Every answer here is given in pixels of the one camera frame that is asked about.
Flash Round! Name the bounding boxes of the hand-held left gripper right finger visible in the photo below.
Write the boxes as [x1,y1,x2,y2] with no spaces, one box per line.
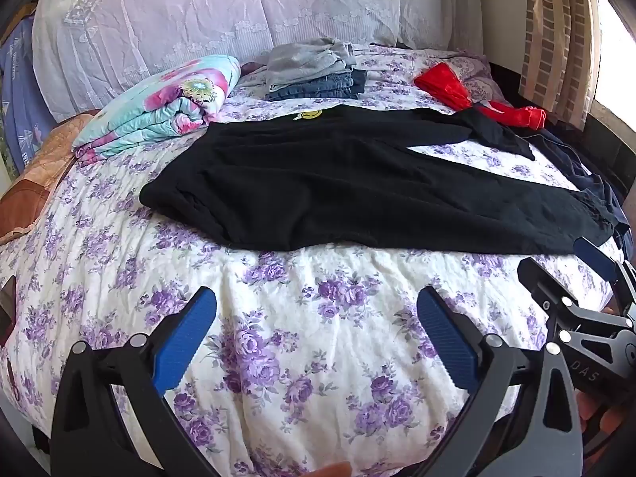
[416,285,585,477]

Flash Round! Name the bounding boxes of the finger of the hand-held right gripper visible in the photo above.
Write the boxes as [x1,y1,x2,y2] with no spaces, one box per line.
[517,257,597,330]
[573,237,636,320]

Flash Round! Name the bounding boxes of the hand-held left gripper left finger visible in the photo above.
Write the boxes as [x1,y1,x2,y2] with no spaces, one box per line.
[50,285,219,477]

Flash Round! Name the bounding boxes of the black pants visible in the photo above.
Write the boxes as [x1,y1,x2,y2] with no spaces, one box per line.
[140,107,617,255]

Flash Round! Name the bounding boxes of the person's right hand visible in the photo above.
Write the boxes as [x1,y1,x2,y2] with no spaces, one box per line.
[575,390,636,438]

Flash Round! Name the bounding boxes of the dark navy cloth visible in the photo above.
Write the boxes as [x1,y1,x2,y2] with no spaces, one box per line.
[517,126,632,232]

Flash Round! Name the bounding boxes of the purple floral bed sheet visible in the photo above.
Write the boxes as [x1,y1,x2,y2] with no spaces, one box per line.
[0,42,628,477]

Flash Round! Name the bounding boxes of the window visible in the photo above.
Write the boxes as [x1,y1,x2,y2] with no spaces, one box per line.
[586,0,636,120]

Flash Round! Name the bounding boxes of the orange brown blanket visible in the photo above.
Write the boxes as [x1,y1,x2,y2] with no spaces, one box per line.
[0,112,95,245]

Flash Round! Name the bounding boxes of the red cloth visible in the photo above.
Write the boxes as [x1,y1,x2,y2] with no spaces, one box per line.
[414,62,547,127]

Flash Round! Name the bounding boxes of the purple floral pillow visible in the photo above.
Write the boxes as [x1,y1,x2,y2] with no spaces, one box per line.
[447,54,498,96]

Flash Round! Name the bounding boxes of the beige checked curtain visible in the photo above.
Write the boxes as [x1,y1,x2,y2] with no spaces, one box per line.
[519,0,604,127]

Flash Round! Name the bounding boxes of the folded cyan pink floral quilt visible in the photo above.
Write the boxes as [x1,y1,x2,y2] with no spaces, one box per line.
[74,54,242,165]

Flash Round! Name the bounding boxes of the folded blue jeans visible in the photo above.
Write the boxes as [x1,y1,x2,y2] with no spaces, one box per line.
[265,68,367,101]

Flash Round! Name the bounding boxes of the blue printed cloth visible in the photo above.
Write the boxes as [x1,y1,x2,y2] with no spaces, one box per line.
[0,15,55,160]

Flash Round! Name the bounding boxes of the folded grey clothes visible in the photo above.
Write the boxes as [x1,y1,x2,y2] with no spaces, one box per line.
[266,38,357,87]

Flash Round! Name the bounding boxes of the white lace cover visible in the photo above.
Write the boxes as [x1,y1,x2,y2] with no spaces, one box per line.
[32,0,483,122]

